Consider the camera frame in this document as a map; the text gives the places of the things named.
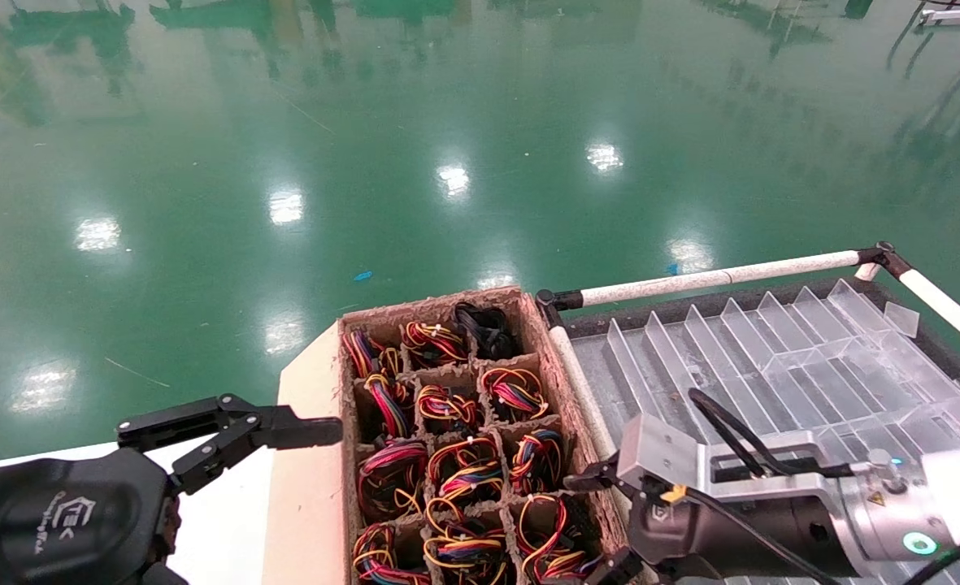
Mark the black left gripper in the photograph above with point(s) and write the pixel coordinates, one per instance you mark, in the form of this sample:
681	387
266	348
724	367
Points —
57	520

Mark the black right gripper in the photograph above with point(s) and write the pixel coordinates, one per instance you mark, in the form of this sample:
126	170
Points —
740	536

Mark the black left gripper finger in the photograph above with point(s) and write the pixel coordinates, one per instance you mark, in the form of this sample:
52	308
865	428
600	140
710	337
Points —
293	429

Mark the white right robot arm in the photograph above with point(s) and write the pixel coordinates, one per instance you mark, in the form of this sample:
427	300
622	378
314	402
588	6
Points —
959	487

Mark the pale pink board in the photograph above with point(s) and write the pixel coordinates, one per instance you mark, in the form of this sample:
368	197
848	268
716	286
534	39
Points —
305	504

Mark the brown divided cardboard box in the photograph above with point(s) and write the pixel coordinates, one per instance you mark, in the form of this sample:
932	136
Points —
562	390

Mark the clear plastic divider tray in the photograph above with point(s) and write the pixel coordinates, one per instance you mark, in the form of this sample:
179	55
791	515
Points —
813	382

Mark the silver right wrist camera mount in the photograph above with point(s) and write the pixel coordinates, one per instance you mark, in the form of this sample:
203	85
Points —
658	451

